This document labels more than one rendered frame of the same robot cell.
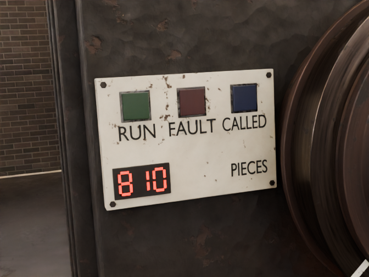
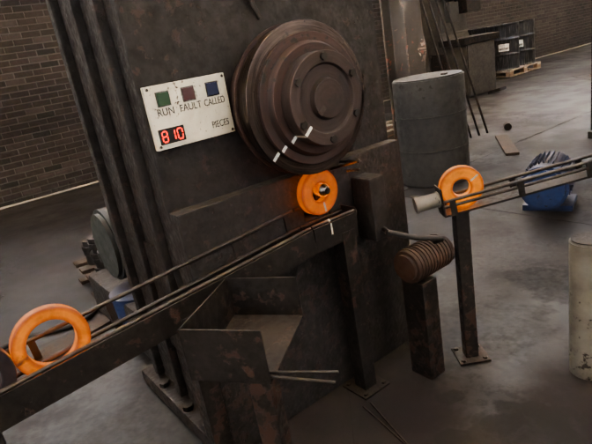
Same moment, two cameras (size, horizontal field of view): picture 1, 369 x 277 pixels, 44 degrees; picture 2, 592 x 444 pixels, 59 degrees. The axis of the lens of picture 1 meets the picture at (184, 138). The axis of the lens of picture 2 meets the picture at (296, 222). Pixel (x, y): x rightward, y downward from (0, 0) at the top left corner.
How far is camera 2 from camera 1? 96 cm
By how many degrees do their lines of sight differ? 20
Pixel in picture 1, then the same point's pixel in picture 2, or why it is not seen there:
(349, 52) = (255, 62)
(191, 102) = (188, 93)
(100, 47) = (140, 72)
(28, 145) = not seen: outside the picture
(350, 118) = (260, 90)
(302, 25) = (233, 48)
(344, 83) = (255, 75)
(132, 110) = (162, 100)
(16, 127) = not seen: outside the picture
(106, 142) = (152, 118)
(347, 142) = (260, 100)
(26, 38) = not seen: outside the picture
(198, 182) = (198, 132)
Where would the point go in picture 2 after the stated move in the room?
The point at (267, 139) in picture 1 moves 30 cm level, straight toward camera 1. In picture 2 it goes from (226, 107) to (233, 116)
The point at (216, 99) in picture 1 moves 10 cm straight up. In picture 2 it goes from (199, 91) to (191, 55)
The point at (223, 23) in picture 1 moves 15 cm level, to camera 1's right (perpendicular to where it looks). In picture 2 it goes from (195, 53) to (243, 44)
